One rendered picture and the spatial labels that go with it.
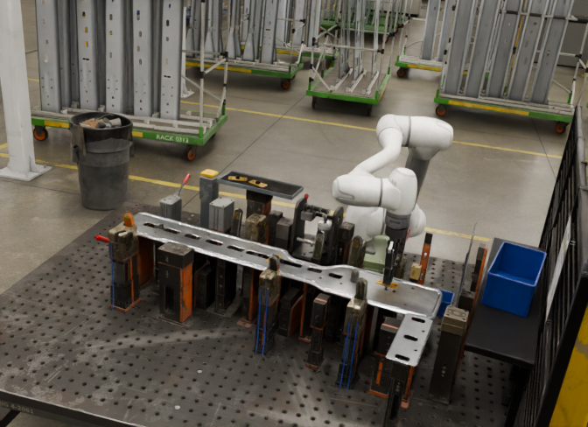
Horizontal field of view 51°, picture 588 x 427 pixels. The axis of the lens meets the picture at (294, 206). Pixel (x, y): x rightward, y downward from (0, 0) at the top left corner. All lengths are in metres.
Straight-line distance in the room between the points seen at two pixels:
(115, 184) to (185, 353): 2.95
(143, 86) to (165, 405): 4.91
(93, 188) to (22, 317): 2.62
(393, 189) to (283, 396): 0.83
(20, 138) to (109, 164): 1.15
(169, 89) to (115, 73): 0.59
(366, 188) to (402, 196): 0.13
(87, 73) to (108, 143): 2.05
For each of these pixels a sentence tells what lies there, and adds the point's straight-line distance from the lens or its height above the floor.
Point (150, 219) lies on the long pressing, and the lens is 2.81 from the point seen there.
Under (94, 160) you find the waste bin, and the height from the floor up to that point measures 0.45.
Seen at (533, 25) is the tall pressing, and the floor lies 1.33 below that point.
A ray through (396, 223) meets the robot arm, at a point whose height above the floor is 1.29.
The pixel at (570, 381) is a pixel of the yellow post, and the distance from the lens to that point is 1.83.
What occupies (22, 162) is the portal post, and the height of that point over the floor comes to 0.13.
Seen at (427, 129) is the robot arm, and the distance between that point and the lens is 2.68.
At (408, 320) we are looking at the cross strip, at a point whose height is 1.00.
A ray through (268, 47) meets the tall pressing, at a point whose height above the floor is 0.56.
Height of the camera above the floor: 2.19
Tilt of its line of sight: 23 degrees down
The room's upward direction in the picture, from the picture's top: 5 degrees clockwise
